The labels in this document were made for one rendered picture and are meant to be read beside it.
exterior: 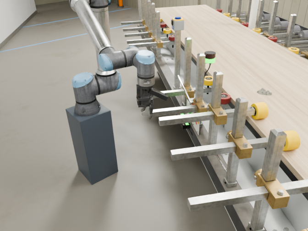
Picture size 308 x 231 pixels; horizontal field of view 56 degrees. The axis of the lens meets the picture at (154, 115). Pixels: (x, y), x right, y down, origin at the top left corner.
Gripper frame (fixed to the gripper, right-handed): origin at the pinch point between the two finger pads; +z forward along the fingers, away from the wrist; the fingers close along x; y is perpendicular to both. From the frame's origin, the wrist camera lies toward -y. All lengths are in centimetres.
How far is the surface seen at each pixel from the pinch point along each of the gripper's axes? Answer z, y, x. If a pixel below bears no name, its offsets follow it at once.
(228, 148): -13, -23, 51
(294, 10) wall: 20, -303, -332
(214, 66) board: -8, -53, -45
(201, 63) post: -28.4, -27.9, -2.5
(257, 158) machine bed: 11, -49, 33
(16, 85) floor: 86, 151, -257
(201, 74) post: -22.2, -28.3, -2.4
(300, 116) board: -9, -70, 28
